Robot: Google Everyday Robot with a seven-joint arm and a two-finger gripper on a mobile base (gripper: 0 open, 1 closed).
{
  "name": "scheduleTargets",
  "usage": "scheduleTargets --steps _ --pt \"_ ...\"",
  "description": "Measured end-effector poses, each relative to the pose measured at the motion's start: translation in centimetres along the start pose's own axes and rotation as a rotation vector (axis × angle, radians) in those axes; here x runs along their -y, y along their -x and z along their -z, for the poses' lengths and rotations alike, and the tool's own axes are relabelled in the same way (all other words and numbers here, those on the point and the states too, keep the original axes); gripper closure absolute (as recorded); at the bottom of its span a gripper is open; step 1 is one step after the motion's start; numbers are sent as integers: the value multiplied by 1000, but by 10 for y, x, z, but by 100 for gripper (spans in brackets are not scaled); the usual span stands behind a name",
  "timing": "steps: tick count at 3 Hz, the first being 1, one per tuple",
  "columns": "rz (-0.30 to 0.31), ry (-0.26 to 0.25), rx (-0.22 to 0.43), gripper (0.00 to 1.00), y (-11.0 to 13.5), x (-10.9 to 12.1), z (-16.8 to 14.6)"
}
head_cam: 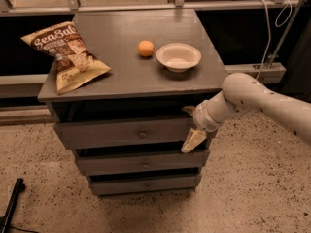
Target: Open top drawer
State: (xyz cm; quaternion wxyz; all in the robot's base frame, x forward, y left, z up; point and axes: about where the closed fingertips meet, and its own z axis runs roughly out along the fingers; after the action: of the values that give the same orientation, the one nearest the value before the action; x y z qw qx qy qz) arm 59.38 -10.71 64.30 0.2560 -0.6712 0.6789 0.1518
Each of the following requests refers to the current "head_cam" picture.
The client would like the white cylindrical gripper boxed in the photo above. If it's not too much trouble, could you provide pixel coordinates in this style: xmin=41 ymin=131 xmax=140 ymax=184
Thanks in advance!
xmin=181 ymin=100 xmax=223 ymax=153

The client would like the grey top drawer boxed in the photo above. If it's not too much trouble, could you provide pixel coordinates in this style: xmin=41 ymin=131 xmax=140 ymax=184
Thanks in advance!
xmin=54 ymin=115 xmax=194 ymax=150

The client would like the grey drawer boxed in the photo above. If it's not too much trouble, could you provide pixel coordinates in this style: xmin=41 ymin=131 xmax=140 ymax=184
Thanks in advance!
xmin=54 ymin=115 xmax=194 ymax=150
xmin=90 ymin=174 xmax=201 ymax=195
xmin=76 ymin=150 xmax=209 ymax=176

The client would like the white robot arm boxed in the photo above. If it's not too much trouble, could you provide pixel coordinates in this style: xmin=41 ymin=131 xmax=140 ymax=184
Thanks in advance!
xmin=181 ymin=73 xmax=311 ymax=153

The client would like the grey middle drawer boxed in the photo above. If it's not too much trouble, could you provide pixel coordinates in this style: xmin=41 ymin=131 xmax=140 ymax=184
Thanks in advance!
xmin=76 ymin=150 xmax=209 ymax=176

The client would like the grey bottom drawer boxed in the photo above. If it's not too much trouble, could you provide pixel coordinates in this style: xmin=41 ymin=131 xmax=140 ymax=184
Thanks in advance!
xmin=90 ymin=174 xmax=201 ymax=195

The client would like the grey wooden drawer cabinet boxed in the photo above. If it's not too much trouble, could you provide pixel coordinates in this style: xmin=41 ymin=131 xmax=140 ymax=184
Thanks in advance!
xmin=39 ymin=11 xmax=227 ymax=186

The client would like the white paper bowl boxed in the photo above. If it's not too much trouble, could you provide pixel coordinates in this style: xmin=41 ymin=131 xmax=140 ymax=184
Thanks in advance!
xmin=155 ymin=43 xmax=201 ymax=73

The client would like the orange fruit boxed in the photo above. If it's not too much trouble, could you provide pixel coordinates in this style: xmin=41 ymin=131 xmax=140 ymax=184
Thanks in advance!
xmin=138 ymin=40 xmax=155 ymax=57

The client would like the sea salt chip bag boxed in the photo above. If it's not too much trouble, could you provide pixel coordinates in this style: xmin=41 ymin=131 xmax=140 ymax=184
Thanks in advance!
xmin=21 ymin=21 xmax=111 ymax=94

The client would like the grey diagonal metal pole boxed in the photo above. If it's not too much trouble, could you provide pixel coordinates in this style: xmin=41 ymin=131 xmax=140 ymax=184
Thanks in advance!
xmin=260 ymin=0 xmax=305 ymax=69

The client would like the black stand leg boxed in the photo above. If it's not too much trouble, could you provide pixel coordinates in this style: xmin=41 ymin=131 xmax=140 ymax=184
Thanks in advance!
xmin=0 ymin=178 xmax=25 ymax=233

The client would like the metal railing frame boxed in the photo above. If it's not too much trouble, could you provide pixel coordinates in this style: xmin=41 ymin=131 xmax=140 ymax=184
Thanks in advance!
xmin=0 ymin=0 xmax=307 ymax=97

